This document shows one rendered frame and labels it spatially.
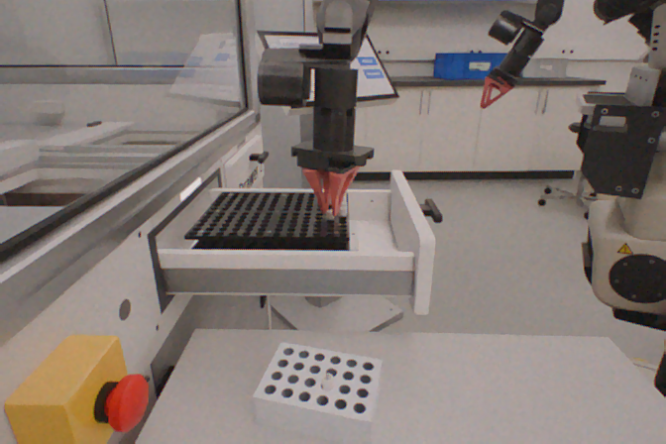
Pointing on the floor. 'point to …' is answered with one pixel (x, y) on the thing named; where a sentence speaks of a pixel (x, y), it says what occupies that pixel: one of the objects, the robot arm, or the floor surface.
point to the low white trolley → (422, 389)
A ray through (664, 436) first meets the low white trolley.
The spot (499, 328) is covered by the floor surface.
